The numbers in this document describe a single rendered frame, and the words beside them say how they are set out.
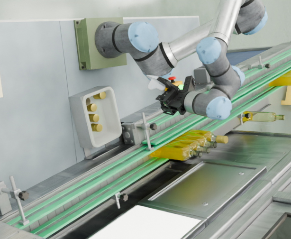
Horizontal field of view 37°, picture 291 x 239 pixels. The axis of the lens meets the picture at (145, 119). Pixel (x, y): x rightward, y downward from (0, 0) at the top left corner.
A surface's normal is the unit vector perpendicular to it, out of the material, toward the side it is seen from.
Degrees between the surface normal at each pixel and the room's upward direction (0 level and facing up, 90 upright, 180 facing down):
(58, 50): 0
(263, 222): 90
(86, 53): 90
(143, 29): 7
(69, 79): 0
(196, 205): 90
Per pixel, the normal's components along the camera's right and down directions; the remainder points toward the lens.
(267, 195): -0.18, -0.95
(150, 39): 0.65, -0.02
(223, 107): 0.64, 0.19
